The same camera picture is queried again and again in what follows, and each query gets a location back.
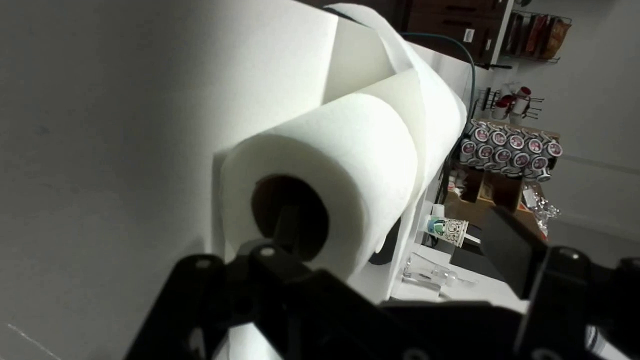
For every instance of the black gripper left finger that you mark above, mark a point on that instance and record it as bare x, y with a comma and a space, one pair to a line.
267, 301

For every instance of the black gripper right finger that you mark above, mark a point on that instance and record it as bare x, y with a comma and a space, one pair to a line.
581, 301

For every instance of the white paper towel roll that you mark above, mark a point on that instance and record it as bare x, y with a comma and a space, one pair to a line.
347, 152

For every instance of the black angular box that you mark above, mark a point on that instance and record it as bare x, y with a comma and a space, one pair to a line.
510, 250

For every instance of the brown cardboard box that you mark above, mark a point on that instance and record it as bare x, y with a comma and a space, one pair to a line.
496, 201

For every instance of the pack of patterned cans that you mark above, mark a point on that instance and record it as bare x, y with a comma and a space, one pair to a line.
510, 150

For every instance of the dark wooden shelf cabinet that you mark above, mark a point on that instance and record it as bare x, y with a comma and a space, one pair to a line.
452, 31

